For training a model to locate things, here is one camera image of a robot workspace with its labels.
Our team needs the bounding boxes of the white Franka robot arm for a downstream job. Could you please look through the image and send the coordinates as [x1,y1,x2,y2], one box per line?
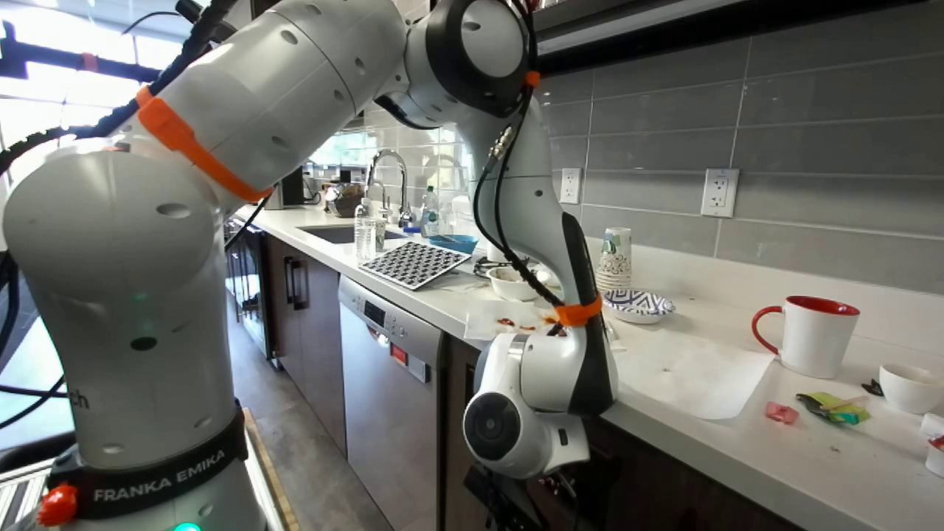
[3,0,612,531]

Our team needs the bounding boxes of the red white mug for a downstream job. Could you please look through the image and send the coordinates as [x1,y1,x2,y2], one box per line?
[748,295,860,377]

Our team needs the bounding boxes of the black white checkerboard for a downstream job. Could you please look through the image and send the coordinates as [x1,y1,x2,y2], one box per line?
[366,241,465,293]

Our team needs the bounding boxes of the chrome sink faucet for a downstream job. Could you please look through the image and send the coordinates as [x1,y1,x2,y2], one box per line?
[369,147,407,222]

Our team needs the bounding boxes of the stainless dishwasher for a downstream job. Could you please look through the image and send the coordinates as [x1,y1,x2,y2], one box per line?
[340,281,441,531]

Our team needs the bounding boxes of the white plastic bottle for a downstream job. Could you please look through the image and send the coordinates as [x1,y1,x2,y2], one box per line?
[598,228,632,293]

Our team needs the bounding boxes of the blue patterned small dish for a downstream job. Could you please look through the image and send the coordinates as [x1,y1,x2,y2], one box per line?
[605,290,674,325]

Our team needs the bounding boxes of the green wrapper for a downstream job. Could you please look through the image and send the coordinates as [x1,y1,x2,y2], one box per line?
[795,393,871,429]

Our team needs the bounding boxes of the small white cup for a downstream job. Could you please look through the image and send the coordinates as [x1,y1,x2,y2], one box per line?
[879,364,944,417]

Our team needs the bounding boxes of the white wall outlet right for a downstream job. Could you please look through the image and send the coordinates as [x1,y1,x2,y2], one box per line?
[698,168,739,219]

